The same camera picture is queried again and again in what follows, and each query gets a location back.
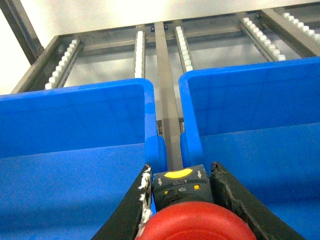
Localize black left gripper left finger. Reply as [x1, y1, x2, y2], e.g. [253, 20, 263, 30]
[92, 163, 152, 240]

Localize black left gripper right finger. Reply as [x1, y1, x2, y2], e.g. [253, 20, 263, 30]
[210, 162, 304, 240]

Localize red mushroom push button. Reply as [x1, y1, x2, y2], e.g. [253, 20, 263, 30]
[134, 164, 258, 240]

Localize right blue plastic bin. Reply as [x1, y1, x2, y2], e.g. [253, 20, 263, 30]
[178, 57, 320, 240]

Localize blue plastic bin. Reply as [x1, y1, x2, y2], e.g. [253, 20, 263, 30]
[178, 57, 320, 240]
[0, 78, 167, 240]

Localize left blue plastic bin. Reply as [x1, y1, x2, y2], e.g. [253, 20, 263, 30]
[0, 78, 167, 240]

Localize metal roller conveyor rack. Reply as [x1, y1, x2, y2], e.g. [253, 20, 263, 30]
[0, 0, 320, 169]

